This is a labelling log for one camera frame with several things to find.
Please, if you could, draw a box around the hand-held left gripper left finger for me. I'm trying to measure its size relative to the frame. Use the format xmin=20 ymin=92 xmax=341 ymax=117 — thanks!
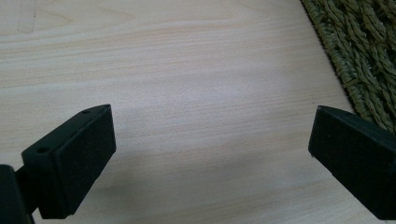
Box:
xmin=21 ymin=104 xmax=118 ymax=220

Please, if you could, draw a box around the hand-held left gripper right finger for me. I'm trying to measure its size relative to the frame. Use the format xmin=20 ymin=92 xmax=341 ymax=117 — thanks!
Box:
xmin=307 ymin=105 xmax=396 ymax=221

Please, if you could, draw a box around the green woven straw mat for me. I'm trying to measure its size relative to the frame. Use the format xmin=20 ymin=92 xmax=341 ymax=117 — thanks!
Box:
xmin=300 ymin=0 xmax=396 ymax=134

